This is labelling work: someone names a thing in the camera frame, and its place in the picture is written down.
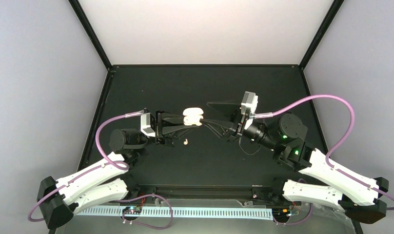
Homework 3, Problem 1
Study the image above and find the small circuit board right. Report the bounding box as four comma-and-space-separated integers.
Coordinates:
272, 209, 292, 216

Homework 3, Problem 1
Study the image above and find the black front rail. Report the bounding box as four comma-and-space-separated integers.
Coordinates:
137, 185, 273, 199

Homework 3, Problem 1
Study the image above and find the beige square charging case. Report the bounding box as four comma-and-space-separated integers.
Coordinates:
183, 107, 204, 126

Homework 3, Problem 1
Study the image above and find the purple cable front left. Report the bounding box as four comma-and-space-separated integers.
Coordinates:
121, 194, 175, 231

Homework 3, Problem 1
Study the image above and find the purple cable front right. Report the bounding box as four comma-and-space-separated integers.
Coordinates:
272, 179, 314, 227

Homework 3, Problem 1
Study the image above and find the black frame post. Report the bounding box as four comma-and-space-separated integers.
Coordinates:
298, 0, 344, 71
69, 0, 112, 70

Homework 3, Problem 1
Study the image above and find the small circuit board left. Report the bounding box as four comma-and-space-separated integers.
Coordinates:
122, 206, 142, 216

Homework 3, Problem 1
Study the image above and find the left black frame post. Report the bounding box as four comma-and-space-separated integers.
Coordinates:
69, 0, 112, 70

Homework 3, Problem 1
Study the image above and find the right black frame post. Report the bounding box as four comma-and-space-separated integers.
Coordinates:
298, 0, 344, 71

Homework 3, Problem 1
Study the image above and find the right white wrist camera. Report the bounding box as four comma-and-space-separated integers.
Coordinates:
240, 91, 258, 130

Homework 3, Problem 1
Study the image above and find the purple cable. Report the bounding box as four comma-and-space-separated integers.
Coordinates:
27, 110, 145, 223
272, 179, 314, 227
121, 194, 175, 231
252, 94, 394, 211

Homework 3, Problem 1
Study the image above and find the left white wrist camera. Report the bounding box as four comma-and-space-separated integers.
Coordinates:
140, 113, 156, 137

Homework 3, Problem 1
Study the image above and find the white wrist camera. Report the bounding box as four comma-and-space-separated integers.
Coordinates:
240, 91, 258, 130
140, 113, 156, 137

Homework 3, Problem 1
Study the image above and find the small circuit board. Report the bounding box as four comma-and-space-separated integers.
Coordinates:
272, 209, 292, 216
122, 206, 142, 216

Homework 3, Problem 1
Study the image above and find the white perforated cable tray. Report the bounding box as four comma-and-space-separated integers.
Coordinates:
78, 205, 273, 220

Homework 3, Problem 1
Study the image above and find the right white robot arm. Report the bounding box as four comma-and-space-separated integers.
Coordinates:
197, 103, 389, 224

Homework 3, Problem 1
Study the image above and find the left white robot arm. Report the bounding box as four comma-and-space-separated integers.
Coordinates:
28, 110, 157, 230

